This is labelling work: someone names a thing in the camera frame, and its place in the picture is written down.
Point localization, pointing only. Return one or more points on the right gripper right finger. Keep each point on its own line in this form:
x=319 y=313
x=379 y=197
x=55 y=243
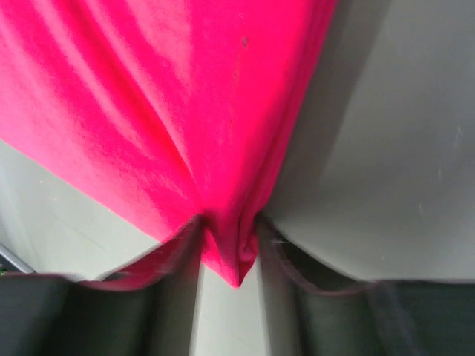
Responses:
x=312 y=309

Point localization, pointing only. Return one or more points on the bright pink-red t shirt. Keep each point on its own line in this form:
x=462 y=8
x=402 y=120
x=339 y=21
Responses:
x=161 y=110

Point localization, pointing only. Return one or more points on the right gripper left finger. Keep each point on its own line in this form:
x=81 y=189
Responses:
x=146 y=307

